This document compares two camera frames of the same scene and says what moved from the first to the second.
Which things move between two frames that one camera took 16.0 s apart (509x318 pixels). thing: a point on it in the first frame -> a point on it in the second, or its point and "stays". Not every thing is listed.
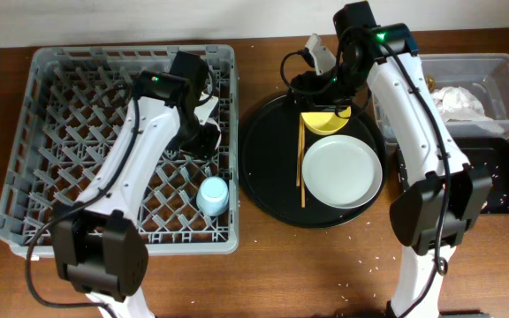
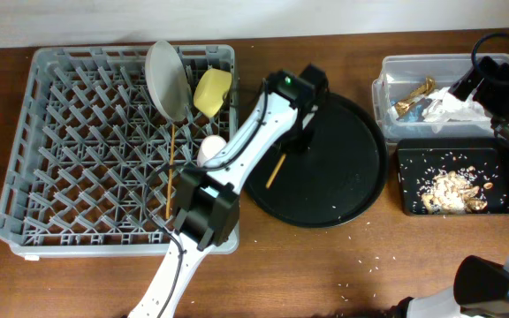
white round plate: (343, 171) -> (168, 80)
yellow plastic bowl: (324, 123) -> (211, 87)
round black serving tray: (268, 161) stays
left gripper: (208, 144) -> (308, 140)
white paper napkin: (459, 103) stays
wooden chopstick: (302, 140) -> (276, 170)
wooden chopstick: (299, 148) -> (170, 177)
